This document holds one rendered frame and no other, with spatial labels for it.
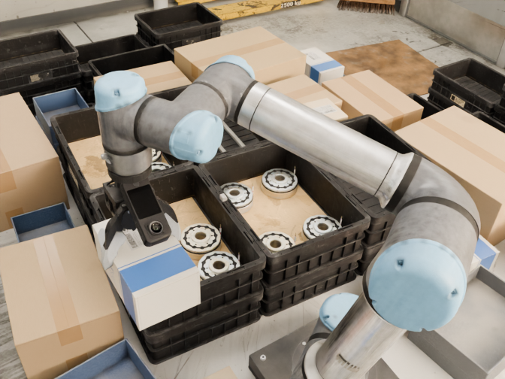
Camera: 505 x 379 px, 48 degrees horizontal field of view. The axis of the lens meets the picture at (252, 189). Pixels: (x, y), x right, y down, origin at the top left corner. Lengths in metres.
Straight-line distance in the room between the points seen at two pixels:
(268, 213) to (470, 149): 0.66
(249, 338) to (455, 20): 3.67
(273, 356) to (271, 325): 0.13
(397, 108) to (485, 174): 0.44
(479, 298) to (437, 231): 0.82
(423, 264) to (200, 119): 0.35
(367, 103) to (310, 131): 1.17
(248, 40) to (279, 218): 0.94
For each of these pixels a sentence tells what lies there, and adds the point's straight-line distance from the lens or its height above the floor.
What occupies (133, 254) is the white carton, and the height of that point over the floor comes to 1.13.
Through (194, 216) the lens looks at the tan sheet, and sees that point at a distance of 1.54.
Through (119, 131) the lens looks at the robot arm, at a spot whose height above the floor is 1.40.
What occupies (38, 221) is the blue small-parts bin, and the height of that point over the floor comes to 0.73.
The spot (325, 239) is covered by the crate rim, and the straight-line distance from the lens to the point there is 1.36.
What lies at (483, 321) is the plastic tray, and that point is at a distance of 1.54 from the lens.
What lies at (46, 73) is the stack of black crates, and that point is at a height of 0.52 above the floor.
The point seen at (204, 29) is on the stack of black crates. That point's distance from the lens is 3.18.
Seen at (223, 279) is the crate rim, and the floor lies 0.92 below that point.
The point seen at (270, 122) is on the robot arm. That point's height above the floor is 1.40.
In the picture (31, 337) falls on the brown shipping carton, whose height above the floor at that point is 0.86.
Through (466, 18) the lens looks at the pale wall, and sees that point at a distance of 4.67.
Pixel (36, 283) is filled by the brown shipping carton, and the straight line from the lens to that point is 1.40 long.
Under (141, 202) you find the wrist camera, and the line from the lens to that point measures 0.93.
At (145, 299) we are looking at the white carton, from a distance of 0.98.
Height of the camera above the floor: 1.88
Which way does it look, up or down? 40 degrees down
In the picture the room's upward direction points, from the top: 3 degrees clockwise
